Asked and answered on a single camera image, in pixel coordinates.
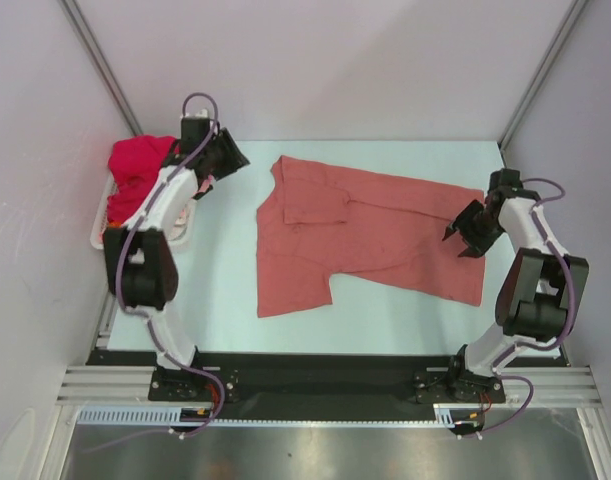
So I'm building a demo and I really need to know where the right aluminium corner post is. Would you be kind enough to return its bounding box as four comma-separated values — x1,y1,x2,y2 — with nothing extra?
497,0,591,156

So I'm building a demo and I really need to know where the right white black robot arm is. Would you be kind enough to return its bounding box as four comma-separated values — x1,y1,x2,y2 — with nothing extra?
440,168,589,401

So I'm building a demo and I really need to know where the aluminium front rail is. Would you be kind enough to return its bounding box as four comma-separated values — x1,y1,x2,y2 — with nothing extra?
57,366,602,409

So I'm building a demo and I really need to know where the white plastic laundry basket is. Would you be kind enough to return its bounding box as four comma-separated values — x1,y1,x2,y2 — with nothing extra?
90,174,196,253

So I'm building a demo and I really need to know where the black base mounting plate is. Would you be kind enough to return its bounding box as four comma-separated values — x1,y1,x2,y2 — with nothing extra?
86,350,569,422

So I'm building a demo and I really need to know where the crimson red t shirt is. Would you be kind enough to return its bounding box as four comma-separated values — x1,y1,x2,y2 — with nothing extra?
106,135,178,226

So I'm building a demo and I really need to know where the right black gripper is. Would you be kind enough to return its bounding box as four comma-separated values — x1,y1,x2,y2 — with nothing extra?
445,199,505,259

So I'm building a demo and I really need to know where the salmon pink t shirt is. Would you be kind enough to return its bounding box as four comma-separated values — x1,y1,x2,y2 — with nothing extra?
257,155,485,318

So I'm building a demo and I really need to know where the aluminium corner post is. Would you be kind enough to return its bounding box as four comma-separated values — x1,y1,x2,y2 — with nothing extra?
57,0,143,136
497,0,591,156

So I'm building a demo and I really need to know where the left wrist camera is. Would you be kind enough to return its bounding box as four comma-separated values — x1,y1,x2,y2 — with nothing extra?
181,108,211,119

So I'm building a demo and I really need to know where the light pink t shirt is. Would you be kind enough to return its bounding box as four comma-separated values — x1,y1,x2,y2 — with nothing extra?
170,176,214,241

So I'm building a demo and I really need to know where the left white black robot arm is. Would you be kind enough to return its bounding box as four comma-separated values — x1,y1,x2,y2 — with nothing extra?
103,115,249,400

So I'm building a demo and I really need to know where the white slotted cable duct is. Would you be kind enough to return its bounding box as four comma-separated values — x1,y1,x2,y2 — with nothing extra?
78,406,480,428

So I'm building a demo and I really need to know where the left aluminium corner post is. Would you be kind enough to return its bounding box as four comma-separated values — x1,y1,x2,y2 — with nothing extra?
57,0,143,136

